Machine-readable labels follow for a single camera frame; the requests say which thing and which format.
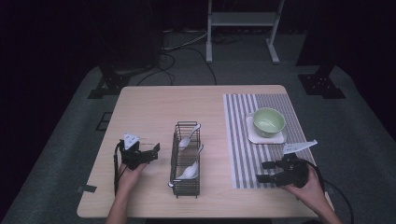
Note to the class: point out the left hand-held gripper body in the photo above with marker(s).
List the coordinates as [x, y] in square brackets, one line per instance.
[132, 154]

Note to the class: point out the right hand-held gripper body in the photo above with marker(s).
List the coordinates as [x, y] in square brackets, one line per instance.
[292, 172]

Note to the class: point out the green bowl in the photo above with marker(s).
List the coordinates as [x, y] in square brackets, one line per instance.
[268, 123]

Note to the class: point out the white ceramic spoon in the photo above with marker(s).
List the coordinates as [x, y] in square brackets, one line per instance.
[194, 166]
[183, 176]
[184, 142]

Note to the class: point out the person's left hand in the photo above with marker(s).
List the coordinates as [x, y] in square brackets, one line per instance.
[128, 179]

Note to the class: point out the person's right hand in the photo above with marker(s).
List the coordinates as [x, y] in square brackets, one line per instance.
[311, 193]

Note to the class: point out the white square coaster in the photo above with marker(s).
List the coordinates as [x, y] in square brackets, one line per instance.
[264, 140]

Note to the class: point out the grey striped placemat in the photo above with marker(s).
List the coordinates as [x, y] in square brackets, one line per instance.
[243, 149]

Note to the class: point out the black tape strip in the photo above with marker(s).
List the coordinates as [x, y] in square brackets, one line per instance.
[87, 188]

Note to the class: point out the black stand base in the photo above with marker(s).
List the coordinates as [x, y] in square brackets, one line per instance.
[109, 84]
[322, 84]

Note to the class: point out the white metal stand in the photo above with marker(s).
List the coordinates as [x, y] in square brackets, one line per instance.
[243, 18]

